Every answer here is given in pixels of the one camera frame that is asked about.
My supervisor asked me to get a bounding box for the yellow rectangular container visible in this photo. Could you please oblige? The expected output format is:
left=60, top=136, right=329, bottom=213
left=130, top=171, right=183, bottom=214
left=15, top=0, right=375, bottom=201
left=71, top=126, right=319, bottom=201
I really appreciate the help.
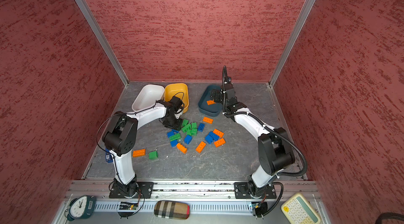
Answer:
left=164, top=83, right=189, bottom=113

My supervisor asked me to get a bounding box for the teal rectangular container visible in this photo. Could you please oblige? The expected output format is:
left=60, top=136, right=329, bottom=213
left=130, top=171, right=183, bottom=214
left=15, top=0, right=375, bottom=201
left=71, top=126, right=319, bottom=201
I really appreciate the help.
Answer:
left=198, top=85, right=223, bottom=117

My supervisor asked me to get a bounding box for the green long lego centre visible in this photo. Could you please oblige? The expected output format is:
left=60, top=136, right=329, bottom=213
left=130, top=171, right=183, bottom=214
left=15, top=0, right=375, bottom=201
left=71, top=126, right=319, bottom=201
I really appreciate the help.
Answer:
left=181, top=124, right=192, bottom=135

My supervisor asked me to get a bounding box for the yellow green calculator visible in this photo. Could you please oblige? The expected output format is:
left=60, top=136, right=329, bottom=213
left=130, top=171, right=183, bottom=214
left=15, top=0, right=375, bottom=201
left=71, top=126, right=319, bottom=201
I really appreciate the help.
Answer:
left=281, top=193, right=322, bottom=224

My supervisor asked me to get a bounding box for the green lego cluster right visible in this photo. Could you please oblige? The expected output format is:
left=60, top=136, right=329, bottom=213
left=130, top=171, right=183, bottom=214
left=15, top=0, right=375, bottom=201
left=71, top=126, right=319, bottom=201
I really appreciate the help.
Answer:
left=190, top=123, right=198, bottom=136

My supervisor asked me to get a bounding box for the green lego cluster top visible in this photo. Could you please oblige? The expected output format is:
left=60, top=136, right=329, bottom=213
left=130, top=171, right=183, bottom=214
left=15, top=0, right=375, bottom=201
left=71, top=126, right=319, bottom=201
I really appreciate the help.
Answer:
left=182, top=119, right=189, bottom=127

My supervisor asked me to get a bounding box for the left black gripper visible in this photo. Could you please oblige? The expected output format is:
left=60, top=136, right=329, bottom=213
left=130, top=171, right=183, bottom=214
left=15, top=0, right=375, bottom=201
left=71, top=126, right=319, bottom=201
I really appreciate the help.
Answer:
left=162, top=113, right=183, bottom=131

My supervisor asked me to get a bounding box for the blue lego far left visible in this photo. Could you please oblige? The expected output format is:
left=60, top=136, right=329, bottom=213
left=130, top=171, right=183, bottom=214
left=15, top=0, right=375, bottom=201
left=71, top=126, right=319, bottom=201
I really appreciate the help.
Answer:
left=167, top=131, right=176, bottom=138

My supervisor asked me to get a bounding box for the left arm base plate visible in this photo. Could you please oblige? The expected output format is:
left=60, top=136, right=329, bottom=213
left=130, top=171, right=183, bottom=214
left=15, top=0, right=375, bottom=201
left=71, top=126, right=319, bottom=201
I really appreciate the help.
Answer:
left=109, top=180, right=154, bottom=199

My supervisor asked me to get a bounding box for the green analog clock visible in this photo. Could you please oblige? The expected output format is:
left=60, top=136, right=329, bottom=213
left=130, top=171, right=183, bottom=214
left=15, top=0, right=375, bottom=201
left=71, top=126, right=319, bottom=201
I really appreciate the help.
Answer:
left=66, top=195, right=96, bottom=221

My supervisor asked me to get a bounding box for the plaid fabric pouch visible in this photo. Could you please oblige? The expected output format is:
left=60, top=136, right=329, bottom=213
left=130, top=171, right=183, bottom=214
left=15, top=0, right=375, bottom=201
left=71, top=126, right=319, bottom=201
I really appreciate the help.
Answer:
left=154, top=200, right=190, bottom=220

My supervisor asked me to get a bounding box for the green long lego left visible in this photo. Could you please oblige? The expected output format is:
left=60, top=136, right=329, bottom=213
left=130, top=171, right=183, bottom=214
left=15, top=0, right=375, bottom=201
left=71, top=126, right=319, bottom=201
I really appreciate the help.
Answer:
left=169, top=133, right=181, bottom=141

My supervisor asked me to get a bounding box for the green lego cluster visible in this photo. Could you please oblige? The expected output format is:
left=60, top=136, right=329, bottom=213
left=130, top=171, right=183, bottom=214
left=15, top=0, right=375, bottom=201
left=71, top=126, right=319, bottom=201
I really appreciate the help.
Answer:
left=190, top=123, right=198, bottom=136
left=182, top=119, right=189, bottom=127

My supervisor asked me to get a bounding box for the black corrugated cable hose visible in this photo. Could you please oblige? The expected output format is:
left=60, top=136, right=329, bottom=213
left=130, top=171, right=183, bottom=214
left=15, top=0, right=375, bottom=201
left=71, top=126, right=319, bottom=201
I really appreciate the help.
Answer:
left=221, top=65, right=308, bottom=217

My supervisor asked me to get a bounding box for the orange lego near left arm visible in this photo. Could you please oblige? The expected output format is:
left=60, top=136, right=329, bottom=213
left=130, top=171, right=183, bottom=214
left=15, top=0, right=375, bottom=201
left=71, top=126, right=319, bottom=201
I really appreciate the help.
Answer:
left=132, top=149, right=146, bottom=158

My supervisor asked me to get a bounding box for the blue lego upper right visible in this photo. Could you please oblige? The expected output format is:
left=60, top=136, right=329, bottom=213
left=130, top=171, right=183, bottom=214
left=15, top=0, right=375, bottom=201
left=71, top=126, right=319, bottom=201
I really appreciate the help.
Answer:
left=197, top=123, right=205, bottom=132

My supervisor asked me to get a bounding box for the blue lego lower left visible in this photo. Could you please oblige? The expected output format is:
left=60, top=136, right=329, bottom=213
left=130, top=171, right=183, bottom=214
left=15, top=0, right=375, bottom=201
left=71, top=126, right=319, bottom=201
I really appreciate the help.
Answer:
left=170, top=140, right=178, bottom=148

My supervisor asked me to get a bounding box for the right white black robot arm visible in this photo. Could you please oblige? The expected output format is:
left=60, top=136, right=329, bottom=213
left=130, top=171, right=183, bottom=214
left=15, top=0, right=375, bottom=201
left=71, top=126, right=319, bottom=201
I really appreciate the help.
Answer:
left=211, top=80, right=295, bottom=198

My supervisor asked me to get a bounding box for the white rectangular container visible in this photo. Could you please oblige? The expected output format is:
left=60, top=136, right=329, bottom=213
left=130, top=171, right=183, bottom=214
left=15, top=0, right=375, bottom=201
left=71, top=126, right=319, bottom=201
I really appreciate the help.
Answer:
left=132, top=84, right=165, bottom=112

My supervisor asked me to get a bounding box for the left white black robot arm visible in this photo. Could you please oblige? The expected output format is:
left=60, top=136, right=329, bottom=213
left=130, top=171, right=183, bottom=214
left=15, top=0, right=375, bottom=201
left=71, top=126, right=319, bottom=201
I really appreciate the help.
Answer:
left=102, top=96, right=185, bottom=199

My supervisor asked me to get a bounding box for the blue lego pair right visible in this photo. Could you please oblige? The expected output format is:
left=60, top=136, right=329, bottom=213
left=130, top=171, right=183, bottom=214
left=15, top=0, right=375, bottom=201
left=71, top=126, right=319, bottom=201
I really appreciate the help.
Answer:
left=205, top=131, right=220, bottom=144

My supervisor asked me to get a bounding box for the blue lego bottom centre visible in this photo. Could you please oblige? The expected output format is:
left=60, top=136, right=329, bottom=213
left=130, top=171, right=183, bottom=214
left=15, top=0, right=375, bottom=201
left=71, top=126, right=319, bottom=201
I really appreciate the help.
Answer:
left=184, top=135, right=193, bottom=145

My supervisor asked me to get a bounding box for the green long lego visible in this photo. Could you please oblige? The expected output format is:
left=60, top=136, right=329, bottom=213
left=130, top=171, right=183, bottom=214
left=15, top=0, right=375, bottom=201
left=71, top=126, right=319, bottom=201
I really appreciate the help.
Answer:
left=181, top=124, right=192, bottom=135
left=169, top=133, right=181, bottom=141

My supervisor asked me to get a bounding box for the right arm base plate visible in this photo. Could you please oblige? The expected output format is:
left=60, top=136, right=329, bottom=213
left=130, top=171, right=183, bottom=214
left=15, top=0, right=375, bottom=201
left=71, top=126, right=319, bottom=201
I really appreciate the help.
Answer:
left=234, top=181, right=277, bottom=199

